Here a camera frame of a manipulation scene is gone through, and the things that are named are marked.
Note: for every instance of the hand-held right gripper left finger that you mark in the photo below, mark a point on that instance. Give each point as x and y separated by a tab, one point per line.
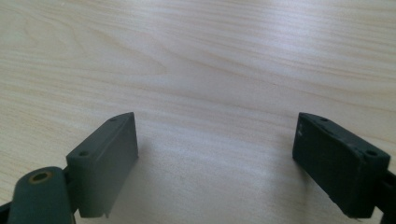
102	168

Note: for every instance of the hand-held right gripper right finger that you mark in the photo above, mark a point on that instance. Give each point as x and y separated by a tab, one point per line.
336	165

